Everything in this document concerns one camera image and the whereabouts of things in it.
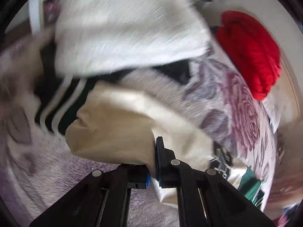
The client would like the red puffy garment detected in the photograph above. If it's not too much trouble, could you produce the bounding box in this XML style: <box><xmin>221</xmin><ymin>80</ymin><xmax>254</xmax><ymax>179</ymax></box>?
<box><xmin>216</xmin><ymin>10</ymin><xmax>281</xmax><ymax>101</ymax></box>

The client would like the white fluffy garment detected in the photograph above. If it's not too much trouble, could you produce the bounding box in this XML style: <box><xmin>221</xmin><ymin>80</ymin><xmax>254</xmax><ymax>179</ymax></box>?
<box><xmin>54</xmin><ymin>0</ymin><xmax>211</xmax><ymax>76</ymax></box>

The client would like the green and cream varsity jacket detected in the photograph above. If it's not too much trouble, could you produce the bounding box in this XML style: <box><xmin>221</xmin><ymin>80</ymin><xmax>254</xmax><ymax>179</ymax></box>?
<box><xmin>65</xmin><ymin>81</ymin><xmax>264</xmax><ymax>207</ymax></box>

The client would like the floral plush bed blanket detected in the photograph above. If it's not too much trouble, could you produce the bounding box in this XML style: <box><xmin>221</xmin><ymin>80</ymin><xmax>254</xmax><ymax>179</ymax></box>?
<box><xmin>1</xmin><ymin>37</ymin><xmax>276</xmax><ymax>226</ymax></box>

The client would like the black garment with white stripes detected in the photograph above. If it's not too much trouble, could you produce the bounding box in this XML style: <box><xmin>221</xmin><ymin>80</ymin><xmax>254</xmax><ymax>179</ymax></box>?
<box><xmin>34</xmin><ymin>41</ymin><xmax>132</xmax><ymax>136</ymax></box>

